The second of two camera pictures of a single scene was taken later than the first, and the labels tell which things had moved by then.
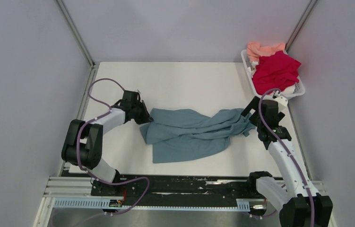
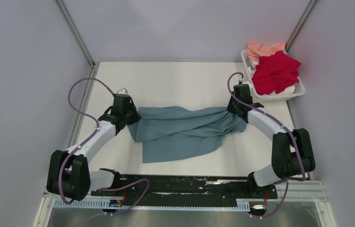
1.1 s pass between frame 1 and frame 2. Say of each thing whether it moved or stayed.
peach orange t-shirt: stayed
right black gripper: moved
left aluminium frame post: stayed
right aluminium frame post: stayed
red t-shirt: stayed
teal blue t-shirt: moved
